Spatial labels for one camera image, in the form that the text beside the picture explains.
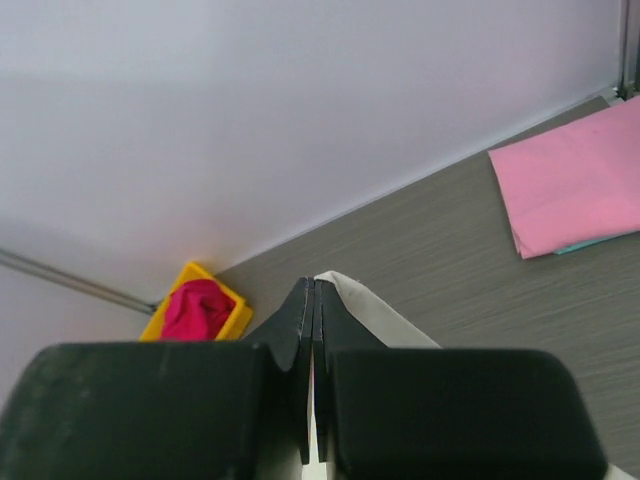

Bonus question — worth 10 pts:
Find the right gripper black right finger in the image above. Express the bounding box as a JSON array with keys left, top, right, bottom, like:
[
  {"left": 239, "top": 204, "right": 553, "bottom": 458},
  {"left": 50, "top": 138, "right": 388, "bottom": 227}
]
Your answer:
[{"left": 312, "top": 279, "right": 609, "bottom": 480}]

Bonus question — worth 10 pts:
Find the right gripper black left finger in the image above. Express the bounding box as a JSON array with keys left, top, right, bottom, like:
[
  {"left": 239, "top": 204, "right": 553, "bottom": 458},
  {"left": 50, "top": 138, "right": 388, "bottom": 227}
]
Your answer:
[{"left": 1, "top": 278, "right": 313, "bottom": 479}]

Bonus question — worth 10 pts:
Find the white t shirt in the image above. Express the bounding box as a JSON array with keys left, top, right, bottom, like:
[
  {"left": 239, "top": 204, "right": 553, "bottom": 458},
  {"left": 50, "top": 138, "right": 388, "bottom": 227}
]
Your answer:
[{"left": 299, "top": 270, "right": 640, "bottom": 480}]

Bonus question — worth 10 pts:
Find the magenta t shirt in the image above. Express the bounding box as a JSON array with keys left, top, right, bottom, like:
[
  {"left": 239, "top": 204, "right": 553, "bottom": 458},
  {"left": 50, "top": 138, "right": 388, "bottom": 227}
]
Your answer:
[{"left": 160, "top": 279, "right": 236, "bottom": 341}]

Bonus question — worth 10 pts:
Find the yellow plastic bin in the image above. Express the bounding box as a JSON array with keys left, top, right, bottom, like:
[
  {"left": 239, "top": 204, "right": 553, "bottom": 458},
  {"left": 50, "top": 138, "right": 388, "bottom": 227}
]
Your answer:
[{"left": 140, "top": 262, "right": 253, "bottom": 341}]

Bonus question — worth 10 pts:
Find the folded teal t shirt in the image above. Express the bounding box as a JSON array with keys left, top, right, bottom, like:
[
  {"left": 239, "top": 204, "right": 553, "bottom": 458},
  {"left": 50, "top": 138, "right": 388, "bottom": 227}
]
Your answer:
[{"left": 553, "top": 233, "right": 629, "bottom": 255}]

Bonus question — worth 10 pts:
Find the folded pink t shirt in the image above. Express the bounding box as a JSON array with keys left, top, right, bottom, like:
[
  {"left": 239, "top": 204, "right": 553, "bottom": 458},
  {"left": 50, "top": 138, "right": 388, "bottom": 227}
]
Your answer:
[{"left": 489, "top": 98, "right": 639, "bottom": 259}]

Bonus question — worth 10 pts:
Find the left aluminium frame post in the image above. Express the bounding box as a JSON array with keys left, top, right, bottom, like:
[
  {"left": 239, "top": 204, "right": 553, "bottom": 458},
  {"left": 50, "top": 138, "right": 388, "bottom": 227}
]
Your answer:
[{"left": 1, "top": 249, "right": 158, "bottom": 315}]

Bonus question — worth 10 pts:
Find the aluminium frame post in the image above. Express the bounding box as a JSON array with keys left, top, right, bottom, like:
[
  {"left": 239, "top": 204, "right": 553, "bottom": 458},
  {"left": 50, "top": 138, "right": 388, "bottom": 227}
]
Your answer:
[
  {"left": 1, "top": 249, "right": 158, "bottom": 315},
  {"left": 602, "top": 0, "right": 639, "bottom": 106}
]

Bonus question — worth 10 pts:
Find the right aluminium frame post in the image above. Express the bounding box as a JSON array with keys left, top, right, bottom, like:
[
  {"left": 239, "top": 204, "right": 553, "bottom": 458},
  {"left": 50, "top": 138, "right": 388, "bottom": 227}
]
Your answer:
[{"left": 602, "top": 0, "right": 639, "bottom": 106}]

